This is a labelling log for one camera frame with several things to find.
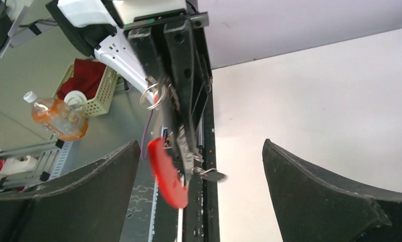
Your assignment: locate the red cloth in basket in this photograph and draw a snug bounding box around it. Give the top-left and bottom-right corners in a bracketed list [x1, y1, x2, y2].
[57, 59, 106, 100]

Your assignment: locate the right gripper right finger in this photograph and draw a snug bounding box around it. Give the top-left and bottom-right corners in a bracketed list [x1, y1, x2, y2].
[262, 139, 402, 241]

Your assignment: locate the black tagged key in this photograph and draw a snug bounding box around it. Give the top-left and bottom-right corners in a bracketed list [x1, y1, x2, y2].
[192, 167, 228, 183]

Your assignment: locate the red handled keyring holder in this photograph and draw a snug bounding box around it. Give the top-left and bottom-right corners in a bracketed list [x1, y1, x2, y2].
[140, 76, 202, 209]

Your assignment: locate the white slotted cable duct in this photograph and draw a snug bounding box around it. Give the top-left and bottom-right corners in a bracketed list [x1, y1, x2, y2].
[48, 142, 74, 180]

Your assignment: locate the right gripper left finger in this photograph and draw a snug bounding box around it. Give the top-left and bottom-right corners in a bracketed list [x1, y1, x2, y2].
[0, 141, 141, 241]

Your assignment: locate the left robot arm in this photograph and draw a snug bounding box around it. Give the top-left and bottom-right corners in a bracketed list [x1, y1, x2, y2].
[46, 1, 212, 160]

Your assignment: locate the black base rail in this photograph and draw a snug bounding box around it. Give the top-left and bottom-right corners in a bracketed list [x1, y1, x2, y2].
[152, 87, 221, 242]

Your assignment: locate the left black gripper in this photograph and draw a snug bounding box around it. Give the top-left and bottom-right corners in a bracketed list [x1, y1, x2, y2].
[123, 9, 212, 160]

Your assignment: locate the perforated cream basket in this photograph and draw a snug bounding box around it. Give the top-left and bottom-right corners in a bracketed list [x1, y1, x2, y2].
[55, 58, 119, 117]

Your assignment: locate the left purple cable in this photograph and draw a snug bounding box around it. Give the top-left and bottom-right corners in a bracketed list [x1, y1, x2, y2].
[140, 108, 155, 161]

